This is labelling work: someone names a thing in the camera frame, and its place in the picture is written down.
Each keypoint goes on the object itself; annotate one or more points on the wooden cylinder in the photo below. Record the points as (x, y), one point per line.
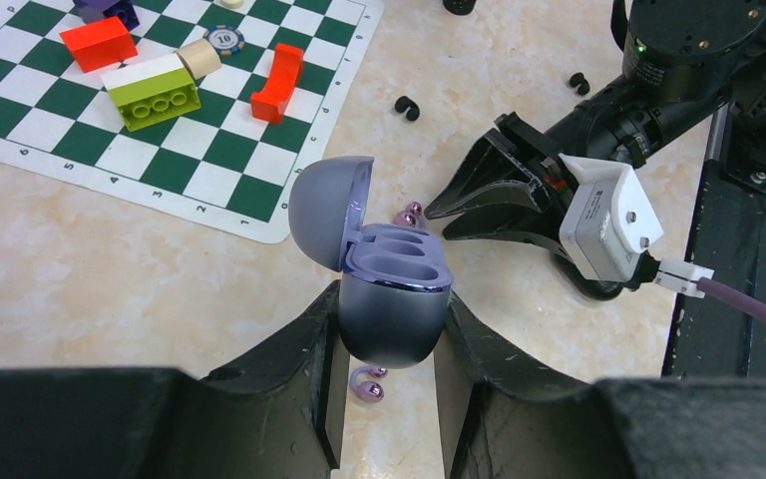
(199, 58)

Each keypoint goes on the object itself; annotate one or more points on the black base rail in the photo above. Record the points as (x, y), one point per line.
(728, 234)

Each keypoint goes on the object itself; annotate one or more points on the pink earbud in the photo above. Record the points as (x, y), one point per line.
(412, 216)
(364, 383)

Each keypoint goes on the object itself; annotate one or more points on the black earbud case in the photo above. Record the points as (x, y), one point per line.
(593, 289)

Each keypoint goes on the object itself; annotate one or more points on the black earbud right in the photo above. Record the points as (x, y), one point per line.
(579, 83)

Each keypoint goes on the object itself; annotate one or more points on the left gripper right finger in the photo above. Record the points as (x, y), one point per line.
(504, 414)

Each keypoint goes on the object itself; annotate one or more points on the cream chess pawn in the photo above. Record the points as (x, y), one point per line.
(232, 4)

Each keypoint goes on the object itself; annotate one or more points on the poker chip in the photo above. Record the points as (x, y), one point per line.
(225, 40)

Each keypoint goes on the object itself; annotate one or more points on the green white chessboard mat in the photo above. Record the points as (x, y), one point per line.
(211, 121)

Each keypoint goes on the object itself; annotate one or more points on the green white lego brick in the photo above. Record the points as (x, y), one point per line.
(152, 92)

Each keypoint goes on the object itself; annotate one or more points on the purple block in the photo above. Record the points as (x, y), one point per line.
(91, 11)

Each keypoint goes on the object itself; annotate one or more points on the black earbud upper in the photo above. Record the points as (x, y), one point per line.
(409, 108)

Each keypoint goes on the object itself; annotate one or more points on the lavender earbud charging case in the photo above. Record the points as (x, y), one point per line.
(395, 283)

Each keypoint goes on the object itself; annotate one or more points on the black earbud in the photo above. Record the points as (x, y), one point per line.
(409, 108)
(579, 83)

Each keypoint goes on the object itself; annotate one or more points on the red arch block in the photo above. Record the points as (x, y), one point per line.
(270, 103)

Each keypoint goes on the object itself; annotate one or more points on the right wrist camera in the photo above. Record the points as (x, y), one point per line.
(610, 226)

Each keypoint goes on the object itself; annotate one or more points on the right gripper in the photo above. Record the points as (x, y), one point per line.
(501, 187)

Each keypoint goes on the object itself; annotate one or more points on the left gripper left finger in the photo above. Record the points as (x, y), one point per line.
(277, 411)

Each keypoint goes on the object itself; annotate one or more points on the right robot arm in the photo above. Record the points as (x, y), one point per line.
(681, 62)

